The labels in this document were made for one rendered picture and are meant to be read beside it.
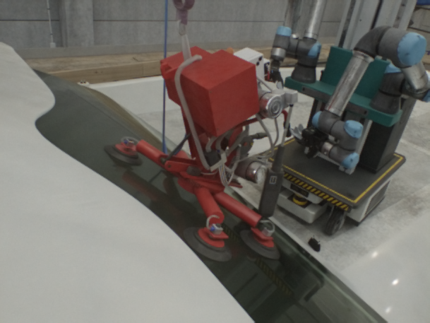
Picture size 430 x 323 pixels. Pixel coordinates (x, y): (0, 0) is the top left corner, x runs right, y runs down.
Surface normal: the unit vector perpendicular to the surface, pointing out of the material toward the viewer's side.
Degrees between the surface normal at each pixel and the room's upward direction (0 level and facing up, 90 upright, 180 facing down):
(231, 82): 90
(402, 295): 23
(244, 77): 90
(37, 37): 90
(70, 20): 90
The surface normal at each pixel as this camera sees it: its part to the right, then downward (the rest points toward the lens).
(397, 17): -0.66, 0.30
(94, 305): 0.42, -0.86
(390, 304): 0.36, -0.60
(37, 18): 0.61, 0.48
